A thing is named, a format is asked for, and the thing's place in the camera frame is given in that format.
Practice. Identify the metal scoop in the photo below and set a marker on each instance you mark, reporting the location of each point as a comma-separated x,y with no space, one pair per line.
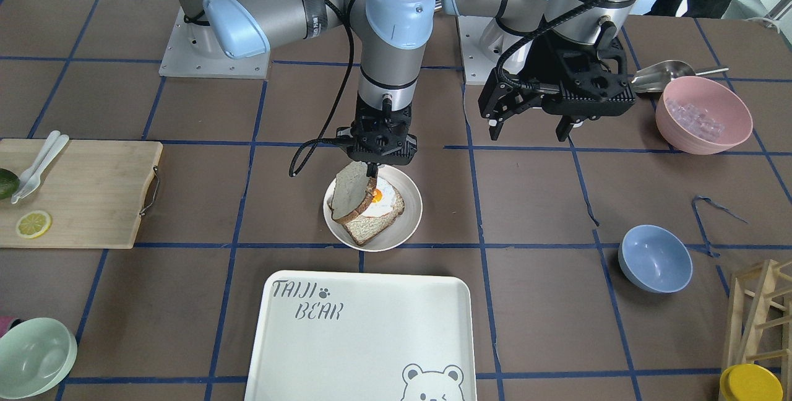
654,78

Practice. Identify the green bowl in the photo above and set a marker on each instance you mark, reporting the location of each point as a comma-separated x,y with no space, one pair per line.
35,357

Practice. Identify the white round plate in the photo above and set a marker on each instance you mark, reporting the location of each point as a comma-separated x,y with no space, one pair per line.
403,227

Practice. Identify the bread slice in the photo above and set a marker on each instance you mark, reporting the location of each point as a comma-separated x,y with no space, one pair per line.
353,192

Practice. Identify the wooden cutting board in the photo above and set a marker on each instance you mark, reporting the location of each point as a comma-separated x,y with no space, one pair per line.
94,191

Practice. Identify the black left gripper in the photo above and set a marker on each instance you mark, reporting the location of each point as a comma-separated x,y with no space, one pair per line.
548,62

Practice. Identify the white bear tray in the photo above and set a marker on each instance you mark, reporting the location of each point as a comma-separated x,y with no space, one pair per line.
360,336

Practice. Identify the blue bowl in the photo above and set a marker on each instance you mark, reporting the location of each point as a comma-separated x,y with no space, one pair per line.
655,260

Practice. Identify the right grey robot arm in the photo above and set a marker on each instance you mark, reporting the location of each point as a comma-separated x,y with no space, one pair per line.
392,33

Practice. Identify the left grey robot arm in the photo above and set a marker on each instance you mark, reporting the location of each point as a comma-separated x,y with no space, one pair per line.
579,21

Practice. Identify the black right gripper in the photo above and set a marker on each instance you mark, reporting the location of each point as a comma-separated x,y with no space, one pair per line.
372,170

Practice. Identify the lemon slice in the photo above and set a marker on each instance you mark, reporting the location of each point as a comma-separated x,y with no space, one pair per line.
33,224

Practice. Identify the avocado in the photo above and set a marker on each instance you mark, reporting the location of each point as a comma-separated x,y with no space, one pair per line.
9,183

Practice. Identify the yellow mug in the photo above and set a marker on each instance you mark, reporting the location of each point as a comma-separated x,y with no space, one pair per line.
749,381

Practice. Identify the pink cloth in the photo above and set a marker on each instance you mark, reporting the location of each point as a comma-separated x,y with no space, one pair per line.
7,323

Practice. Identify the white plastic utensil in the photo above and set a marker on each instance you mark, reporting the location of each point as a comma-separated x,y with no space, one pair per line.
30,179

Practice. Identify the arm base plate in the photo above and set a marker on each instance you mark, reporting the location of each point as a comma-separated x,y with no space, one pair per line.
193,52
476,54

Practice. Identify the wooden cup rack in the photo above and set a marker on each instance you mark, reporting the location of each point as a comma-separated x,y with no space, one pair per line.
759,301

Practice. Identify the pink bowl with ice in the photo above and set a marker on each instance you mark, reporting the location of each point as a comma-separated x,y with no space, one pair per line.
702,117

